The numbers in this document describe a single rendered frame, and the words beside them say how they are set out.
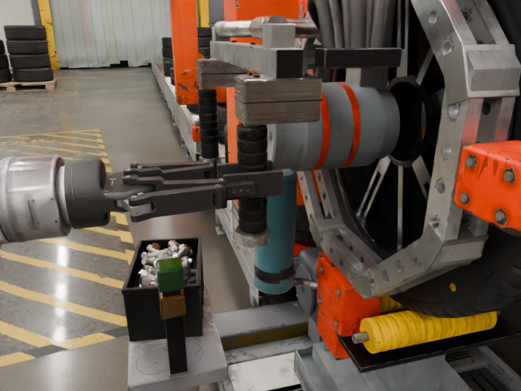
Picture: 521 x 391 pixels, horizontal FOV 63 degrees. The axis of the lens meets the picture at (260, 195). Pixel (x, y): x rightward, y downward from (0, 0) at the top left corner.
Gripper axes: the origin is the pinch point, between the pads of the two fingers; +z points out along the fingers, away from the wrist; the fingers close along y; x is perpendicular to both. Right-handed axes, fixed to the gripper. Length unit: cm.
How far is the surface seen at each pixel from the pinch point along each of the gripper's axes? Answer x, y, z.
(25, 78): -64, -811, -210
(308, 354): -69, -41, 26
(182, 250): -25.5, -31.9, -6.7
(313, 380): -68, -32, 24
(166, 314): -24.9, -10.3, -11.2
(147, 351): -38.1, -18.3, -15.1
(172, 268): -17.1, -10.6, -9.7
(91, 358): -83, -73, -36
